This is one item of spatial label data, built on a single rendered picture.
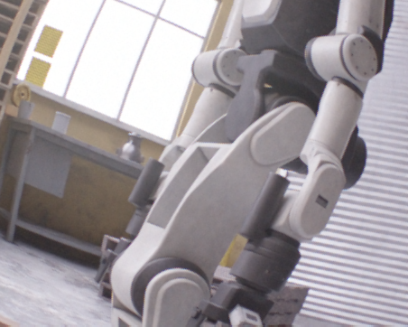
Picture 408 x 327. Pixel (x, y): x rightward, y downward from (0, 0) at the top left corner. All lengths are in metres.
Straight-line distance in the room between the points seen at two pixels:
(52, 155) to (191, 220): 4.60
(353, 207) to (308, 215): 5.43
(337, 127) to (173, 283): 0.34
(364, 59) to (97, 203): 5.87
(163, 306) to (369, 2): 0.62
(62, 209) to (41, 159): 1.05
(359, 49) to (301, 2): 0.21
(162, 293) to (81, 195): 5.60
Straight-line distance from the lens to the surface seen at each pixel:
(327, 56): 1.03
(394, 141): 6.29
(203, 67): 1.41
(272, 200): 0.96
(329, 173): 0.96
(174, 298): 1.07
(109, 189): 6.81
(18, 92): 5.98
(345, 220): 6.40
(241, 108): 1.19
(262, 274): 0.94
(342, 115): 1.00
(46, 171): 5.66
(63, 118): 5.86
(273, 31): 1.18
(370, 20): 1.06
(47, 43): 6.40
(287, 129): 1.14
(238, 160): 1.10
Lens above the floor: 0.74
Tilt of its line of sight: 6 degrees up
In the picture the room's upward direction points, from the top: 17 degrees clockwise
